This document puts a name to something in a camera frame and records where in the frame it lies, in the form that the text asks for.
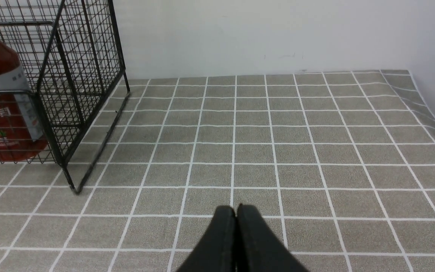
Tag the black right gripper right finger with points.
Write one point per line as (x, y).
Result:
(258, 249)

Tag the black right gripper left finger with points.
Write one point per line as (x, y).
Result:
(215, 250)

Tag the red tomato sauce bottle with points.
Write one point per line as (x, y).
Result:
(21, 134)

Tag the grey checked tablecloth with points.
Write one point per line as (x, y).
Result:
(341, 166)

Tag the black wire mesh shelf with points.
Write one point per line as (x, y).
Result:
(72, 58)

